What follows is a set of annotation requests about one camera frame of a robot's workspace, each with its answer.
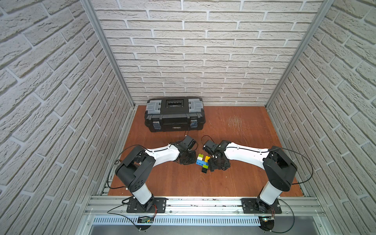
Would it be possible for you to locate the long blue lego brick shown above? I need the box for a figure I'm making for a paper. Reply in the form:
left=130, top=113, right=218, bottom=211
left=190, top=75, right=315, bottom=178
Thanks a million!
left=196, top=160, right=208, bottom=166

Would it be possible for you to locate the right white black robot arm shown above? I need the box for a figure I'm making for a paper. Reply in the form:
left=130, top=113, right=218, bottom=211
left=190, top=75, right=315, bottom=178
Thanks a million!
left=203, top=140, right=297, bottom=213

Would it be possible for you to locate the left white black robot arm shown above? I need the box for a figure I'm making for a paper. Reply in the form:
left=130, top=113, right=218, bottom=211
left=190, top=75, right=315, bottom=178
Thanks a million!
left=115, top=136, right=196, bottom=212

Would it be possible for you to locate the black plastic toolbox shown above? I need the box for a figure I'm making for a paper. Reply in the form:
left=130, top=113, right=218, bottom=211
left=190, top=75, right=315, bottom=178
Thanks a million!
left=145, top=97, right=206, bottom=132

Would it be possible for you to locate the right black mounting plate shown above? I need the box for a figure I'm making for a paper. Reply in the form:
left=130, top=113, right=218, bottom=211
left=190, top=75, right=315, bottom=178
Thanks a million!
left=240, top=198, right=282, bottom=214

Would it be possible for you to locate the black mounting plate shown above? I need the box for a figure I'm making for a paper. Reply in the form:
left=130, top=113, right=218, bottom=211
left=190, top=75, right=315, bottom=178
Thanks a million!
left=240, top=198, right=282, bottom=214
left=126, top=197, right=167, bottom=213

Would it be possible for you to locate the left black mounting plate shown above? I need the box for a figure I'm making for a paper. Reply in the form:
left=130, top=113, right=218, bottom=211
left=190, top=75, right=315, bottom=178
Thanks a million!
left=126, top=197, right=167, bottom=213

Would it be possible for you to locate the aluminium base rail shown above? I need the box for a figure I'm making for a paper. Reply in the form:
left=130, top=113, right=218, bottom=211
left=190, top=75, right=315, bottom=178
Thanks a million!
left=84, top=196, right=326, bottom=216

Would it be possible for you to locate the white slotted cable duct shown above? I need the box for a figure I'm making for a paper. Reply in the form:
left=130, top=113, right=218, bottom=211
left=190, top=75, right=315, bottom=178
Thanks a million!
left=93, top=215, right=260, bottom=226

